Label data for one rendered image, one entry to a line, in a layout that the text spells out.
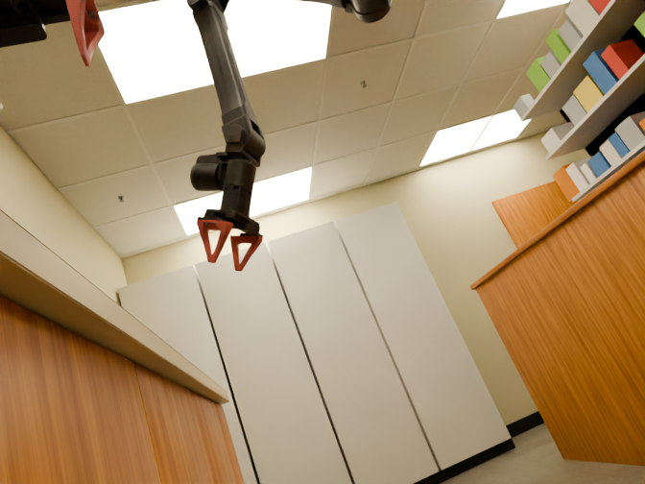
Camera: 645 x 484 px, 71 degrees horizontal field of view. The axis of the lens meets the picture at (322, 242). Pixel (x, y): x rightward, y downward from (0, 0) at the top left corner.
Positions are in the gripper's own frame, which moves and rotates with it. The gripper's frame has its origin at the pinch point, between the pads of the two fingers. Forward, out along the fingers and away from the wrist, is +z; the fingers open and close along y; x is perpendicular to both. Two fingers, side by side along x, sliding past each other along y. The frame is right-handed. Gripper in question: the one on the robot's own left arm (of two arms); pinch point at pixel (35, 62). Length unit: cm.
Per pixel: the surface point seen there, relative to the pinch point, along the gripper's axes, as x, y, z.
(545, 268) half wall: -169, -168, 13
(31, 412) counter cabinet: -4.6, 6.4, 29.1
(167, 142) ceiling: -221, -9, -155
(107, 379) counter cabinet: -23.9, 5.6, 24.4
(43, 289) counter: -4.4, 4.1, 19.8
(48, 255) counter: -4.5, 3.3, 16.9
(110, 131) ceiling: -199, 20, -155
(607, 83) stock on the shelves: -122, -218, -55
